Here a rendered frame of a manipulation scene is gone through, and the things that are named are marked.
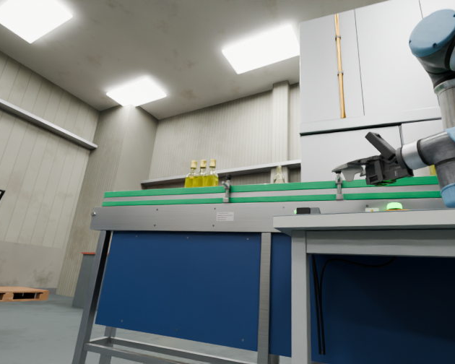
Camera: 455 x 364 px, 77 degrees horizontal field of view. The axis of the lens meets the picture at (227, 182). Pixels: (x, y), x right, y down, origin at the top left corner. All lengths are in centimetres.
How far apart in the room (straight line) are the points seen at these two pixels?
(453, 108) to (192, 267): 105
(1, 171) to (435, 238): 645
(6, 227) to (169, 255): 542
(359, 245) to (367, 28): 144
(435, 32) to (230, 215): 88
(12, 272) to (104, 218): 515
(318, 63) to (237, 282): 130
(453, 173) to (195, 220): 92
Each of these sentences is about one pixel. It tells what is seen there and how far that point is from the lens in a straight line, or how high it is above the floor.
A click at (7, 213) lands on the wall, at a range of 658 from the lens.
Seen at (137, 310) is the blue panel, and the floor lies 41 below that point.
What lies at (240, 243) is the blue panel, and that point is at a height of 71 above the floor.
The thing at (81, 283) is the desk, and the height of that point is 33.
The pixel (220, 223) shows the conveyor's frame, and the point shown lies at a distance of 122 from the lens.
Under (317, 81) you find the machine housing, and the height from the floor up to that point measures 166.
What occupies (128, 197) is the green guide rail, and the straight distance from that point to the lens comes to 155.
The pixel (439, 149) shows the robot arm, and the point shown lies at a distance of 87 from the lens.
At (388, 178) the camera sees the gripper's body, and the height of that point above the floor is 88.
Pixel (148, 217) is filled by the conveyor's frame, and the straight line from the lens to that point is 141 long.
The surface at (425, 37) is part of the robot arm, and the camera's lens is 97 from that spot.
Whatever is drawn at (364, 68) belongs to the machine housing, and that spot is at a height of 169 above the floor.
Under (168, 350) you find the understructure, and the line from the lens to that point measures 153.
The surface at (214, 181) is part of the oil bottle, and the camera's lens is 144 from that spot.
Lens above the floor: 58
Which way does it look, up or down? 19 degrees up
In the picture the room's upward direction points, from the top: 4 degrees clockwise
